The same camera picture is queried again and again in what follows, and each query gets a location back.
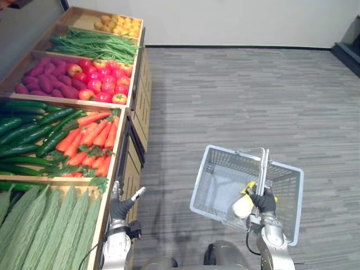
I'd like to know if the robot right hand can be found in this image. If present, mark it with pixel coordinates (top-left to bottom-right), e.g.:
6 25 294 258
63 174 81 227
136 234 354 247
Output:
249 187 278 216

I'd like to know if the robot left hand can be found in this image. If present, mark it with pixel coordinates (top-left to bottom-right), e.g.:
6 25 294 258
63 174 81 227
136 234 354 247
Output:
109 181 147 222

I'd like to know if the grey plastic shopping basket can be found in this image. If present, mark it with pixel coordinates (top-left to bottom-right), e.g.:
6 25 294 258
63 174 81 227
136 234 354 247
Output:
190 145 305 247

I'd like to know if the white spray bottle yellow nozzle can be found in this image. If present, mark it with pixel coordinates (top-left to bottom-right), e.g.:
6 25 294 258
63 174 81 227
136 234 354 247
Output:
232 181 279 219

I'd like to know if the long green textured gourd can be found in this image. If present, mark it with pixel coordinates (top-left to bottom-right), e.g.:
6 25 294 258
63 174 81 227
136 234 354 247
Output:
0 185 42 254
52 188 91 270
0 183 16 226
0 184 51 270
70 196 102 270
35 185 77 270
21 188 62 270

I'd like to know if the wooden crate of gourds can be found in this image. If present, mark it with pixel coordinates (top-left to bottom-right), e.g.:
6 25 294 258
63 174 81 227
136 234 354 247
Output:
0 179 122 270

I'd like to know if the low wooden display cabinet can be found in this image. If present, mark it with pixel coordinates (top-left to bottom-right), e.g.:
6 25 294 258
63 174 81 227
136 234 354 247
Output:
111 109 147 226

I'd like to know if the wooden crate of carrots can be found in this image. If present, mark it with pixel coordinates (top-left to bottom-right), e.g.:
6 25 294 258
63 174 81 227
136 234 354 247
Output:
0 96 128 187

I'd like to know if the tall wooden display cabinet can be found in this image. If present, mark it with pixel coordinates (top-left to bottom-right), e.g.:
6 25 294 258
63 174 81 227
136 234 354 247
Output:
129 27 153 154

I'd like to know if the green long beans pile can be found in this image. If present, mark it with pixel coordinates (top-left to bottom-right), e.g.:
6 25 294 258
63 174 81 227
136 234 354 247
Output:
46 26 141 65

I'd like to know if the wooden crate of tomatoes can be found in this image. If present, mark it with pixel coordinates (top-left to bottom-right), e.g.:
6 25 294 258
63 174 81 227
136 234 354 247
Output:
0 49 139 109

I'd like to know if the black furniture piece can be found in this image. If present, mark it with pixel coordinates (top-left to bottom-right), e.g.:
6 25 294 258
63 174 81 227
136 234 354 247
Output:
331 16 360 77

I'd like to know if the wooden crate of green beans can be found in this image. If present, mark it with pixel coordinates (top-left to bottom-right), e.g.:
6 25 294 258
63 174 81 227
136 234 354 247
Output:
35 24 142 68

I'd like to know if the wooden crate of yellow fruit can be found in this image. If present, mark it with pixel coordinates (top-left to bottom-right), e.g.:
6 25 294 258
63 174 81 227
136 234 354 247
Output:
55 6 145 41

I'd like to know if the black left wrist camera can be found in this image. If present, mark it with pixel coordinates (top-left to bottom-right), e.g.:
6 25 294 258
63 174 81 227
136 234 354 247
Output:
128 220 143 241

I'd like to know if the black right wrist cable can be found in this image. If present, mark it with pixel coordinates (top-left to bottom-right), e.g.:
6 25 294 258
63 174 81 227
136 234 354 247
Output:
245 229 262 257

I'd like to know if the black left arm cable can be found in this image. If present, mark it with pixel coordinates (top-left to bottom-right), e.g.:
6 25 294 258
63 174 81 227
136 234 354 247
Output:
78 242 100 270

